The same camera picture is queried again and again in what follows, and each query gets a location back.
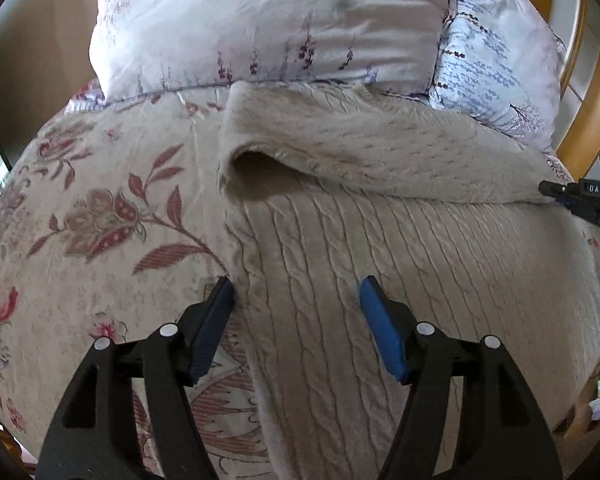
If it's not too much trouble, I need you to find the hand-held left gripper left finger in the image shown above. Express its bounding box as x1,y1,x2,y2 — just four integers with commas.
36,276,236,480

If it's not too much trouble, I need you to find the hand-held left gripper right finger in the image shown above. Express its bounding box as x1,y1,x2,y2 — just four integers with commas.
358,276,564,480

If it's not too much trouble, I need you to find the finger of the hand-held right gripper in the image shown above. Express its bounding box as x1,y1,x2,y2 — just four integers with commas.
538,179,588,207

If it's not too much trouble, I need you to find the beige cable-knit blanket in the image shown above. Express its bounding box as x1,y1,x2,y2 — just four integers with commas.
217,80,600,480

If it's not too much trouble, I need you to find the wooden headboard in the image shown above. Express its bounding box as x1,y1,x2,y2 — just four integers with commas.
513,0,600,181

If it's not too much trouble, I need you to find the floral bed sheet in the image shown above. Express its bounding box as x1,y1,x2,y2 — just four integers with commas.
0,82,301,480

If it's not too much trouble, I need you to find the light blue floral pillow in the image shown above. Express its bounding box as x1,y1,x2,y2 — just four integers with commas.
427,0,576,183

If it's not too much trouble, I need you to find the pale pink floral pillow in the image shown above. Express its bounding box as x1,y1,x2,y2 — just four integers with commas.
88,0,455,107

